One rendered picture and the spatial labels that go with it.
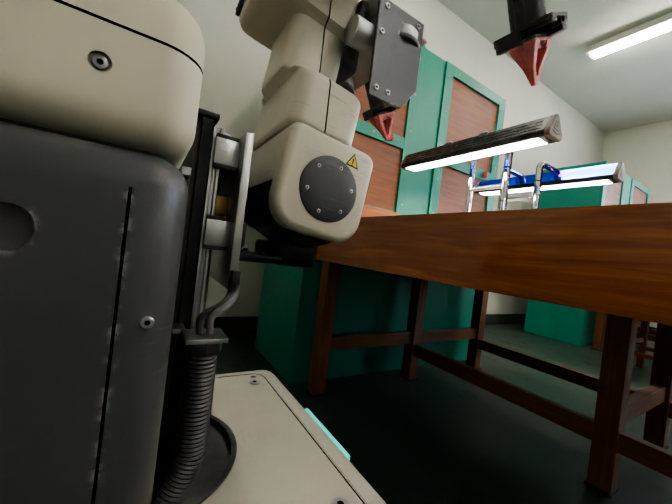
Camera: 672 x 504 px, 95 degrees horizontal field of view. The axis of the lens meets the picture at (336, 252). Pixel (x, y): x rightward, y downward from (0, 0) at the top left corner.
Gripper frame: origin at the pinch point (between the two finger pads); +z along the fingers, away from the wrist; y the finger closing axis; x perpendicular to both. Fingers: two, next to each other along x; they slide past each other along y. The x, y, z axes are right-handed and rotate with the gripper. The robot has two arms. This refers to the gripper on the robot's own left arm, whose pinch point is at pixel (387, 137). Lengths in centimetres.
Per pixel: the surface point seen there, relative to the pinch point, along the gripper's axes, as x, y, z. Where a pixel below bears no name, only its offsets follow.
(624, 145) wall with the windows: -557, 98, 99
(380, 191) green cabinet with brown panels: -34, 49, 22
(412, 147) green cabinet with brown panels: -62, 48, 6
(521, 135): -33.5, -22.1, 11.4
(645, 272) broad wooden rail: 11, -60, 33
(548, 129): -33.5, -29.7, 11.6
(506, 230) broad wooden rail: 7.9, -37.4, 27.4
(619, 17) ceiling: -338, 37, -47
